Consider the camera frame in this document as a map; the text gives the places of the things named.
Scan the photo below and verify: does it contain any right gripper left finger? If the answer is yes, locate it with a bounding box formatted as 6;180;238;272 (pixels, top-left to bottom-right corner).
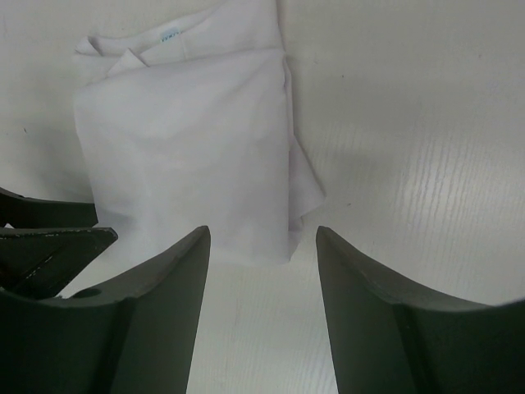
1;226;211;393

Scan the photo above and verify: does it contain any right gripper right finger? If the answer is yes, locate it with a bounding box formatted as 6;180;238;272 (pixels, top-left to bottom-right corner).
316;227;524;393

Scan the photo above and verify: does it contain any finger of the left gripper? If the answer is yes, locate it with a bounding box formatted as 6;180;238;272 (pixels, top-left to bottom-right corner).
1;228;118;298
1;189;98;228

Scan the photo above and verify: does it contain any white t shirt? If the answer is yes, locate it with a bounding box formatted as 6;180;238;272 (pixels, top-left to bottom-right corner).
74;1;323;270

